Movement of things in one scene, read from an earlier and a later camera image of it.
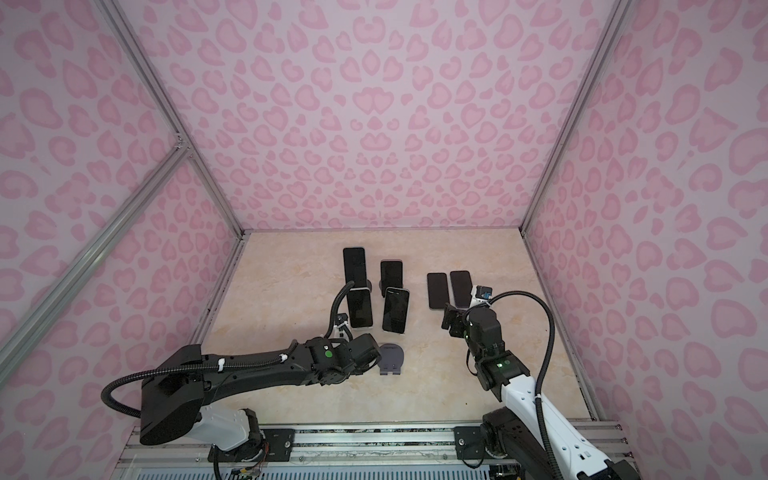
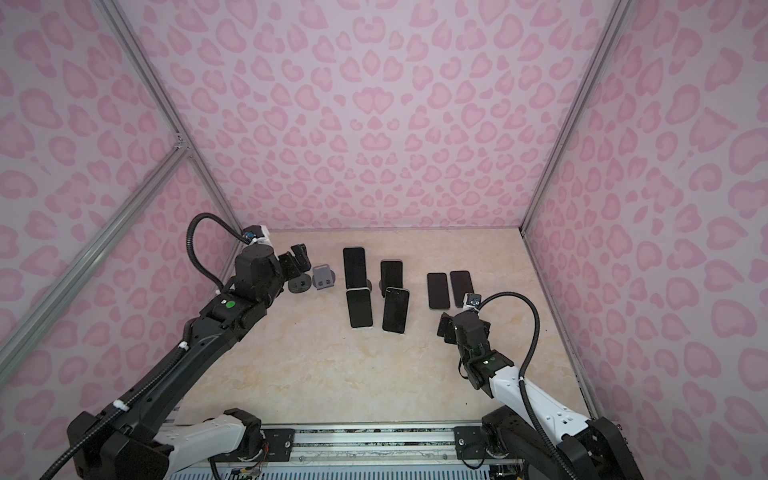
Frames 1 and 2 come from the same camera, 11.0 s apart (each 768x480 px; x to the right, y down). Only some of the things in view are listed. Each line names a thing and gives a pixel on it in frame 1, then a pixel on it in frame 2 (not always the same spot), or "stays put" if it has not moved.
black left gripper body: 349,374 → 289,269
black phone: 438,293 stays put
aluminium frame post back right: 615,22 stays put
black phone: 462,285 stays put
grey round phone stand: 392,357 → 323,276
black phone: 391,274 stays put
